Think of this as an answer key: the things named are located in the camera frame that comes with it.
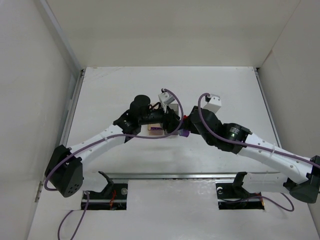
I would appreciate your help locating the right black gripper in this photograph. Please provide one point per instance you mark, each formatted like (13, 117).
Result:
(194, 120)

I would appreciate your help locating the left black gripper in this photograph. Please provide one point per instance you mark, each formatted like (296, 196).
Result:
(171, 120)

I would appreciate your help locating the purple lego piece with butterfly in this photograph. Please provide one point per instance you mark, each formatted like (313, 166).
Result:
(184, 131)

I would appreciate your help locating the purple curved lego brick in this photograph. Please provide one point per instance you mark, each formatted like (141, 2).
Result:
(156, 128)

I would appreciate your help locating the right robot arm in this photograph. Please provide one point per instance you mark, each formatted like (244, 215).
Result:
(294, 175)

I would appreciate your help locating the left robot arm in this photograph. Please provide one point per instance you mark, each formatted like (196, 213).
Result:
(119, 132)

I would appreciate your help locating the amber transparent container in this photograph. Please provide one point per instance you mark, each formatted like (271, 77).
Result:
(156, 110)

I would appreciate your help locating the grey transparent container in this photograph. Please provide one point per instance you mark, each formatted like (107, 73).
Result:
(175, 110)

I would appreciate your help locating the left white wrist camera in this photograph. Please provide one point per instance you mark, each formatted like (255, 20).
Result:
(165, 99)

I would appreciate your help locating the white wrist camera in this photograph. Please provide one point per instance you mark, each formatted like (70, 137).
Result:
(213, 103)
(165, 99)

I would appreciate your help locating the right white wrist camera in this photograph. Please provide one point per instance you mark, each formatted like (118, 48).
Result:
(213, 103)

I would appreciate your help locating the aluminium right rail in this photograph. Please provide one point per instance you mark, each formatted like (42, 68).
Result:
(270, 117)

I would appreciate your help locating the aluminium rail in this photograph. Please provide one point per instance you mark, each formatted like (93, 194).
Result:
(270, 117)
(171, 176)
(71, 110)

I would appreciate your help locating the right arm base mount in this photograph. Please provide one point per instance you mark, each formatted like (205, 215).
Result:
(232, 196)

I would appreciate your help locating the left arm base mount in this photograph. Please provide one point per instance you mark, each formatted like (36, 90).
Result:
(110, 193)

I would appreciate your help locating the aluminium front rail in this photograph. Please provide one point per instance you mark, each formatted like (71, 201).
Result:
(171, 176)

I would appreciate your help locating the aluminium left rail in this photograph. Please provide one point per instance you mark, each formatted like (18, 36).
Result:
(71, 110)

